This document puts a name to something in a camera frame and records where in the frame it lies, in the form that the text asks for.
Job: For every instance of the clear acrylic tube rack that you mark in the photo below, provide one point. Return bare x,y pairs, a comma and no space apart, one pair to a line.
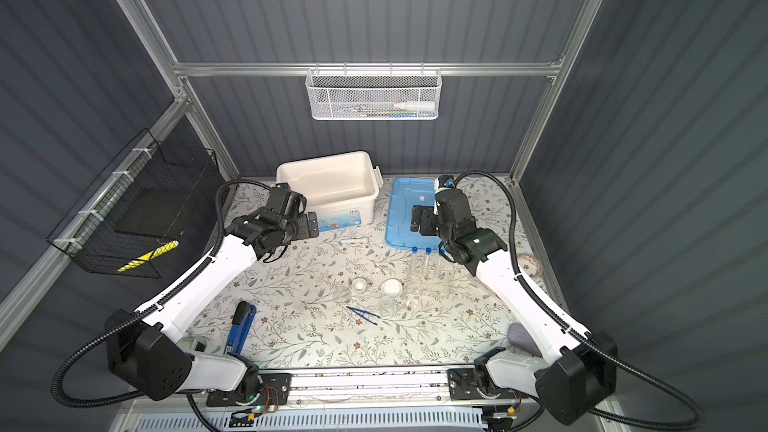
425,291

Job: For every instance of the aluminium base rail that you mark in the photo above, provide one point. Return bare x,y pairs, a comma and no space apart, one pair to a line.
392,386

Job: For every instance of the larger white evaporating dish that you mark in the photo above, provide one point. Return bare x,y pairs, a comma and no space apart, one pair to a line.
392,288

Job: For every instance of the blue plastic bin lid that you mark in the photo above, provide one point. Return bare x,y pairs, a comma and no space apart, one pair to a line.
408,193

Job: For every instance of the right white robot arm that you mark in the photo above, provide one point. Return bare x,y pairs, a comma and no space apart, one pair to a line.
566,377

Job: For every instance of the white plastic storage bin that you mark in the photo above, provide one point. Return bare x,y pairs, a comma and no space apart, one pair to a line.
340,189

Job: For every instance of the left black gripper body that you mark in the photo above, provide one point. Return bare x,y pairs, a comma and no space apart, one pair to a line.
300,229

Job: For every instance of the floral tape roll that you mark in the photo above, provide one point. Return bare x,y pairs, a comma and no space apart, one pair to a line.
529,265

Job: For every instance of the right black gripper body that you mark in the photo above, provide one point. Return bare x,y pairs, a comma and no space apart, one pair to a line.
430,223

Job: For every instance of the black wire mesh basket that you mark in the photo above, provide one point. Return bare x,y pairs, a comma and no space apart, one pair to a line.
153,218

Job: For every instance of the blue-capped test tube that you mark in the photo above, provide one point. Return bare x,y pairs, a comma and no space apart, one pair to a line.
426,263
414,261

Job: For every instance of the blue tweezers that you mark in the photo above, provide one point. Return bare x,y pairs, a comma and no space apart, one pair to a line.
365,315

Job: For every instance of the white wire mesh basket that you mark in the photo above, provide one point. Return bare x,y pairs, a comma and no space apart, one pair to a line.
370,97

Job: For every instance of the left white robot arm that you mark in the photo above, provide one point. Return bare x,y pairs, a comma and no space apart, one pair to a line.
147,354

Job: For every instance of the blue handled tool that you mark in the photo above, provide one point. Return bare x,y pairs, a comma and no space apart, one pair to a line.
242,321

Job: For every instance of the small white dish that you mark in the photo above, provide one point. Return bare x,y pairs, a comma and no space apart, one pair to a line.
358,285

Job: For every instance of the white bottle in basket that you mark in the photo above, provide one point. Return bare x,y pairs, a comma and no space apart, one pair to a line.
419,107

